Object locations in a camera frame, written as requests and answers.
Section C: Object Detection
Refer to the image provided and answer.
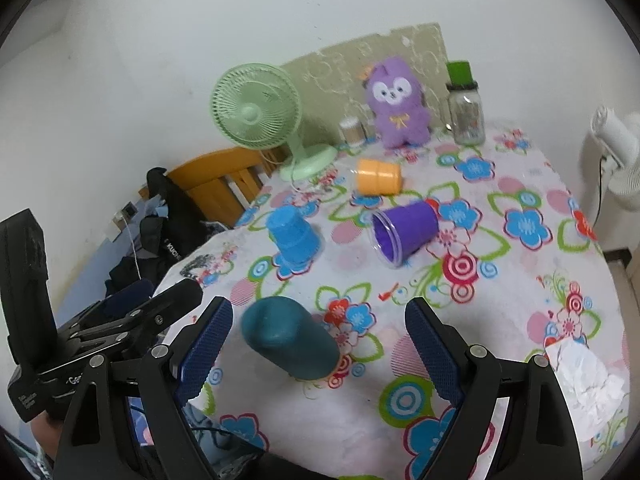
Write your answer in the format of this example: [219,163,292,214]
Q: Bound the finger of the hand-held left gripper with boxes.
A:
[55,279,204,348]
[36,327,173,386]

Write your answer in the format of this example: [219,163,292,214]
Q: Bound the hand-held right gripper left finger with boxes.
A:
[52,296,234,480]

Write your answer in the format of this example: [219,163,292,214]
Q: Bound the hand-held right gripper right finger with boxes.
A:
[404,296,583,480]

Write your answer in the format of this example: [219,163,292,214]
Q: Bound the teal plastic cup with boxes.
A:
[241,296,341,381]

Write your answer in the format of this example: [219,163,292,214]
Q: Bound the purple plastic cup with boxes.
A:
[371,200,441,269]

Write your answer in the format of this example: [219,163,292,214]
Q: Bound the blue plastic cup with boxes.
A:
[264,204,324,277]

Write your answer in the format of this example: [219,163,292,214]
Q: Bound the orange plastic cup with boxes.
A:
[356,157,403,195]

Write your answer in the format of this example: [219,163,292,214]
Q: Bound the black clothes on chair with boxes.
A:
[104,167,227,302]

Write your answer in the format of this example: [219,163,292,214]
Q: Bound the blue denim cloth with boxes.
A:
[127,395,267,472]

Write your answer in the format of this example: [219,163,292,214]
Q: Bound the floral tablecloth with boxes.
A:
[150,119,634,480]

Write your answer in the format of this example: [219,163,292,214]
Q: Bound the wooden chair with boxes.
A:
[165,147,282,229]

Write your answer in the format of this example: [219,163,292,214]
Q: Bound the crumpled white tissue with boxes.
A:
[544,337,629,444]

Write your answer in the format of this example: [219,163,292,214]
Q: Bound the green desk fan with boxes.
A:
[209,62,339,182]

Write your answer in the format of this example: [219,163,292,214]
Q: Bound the cotton swab jar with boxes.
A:
[338,115,364,149]

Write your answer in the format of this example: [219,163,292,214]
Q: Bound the glass bottle with green lid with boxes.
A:
[444,60,487,146]

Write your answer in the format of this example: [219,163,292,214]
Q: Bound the purple plush toy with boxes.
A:
[360,56,433,150]

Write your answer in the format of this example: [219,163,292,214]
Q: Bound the beige patterned board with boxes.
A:
[279,22,452,147]

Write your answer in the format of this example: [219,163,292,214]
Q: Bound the white standing fan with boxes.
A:
[577,105,640,212]

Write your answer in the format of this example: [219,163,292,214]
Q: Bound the white cable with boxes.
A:
[114,212,145,282]

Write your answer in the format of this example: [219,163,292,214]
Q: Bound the dark fan cable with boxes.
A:
[597,154,610,232]

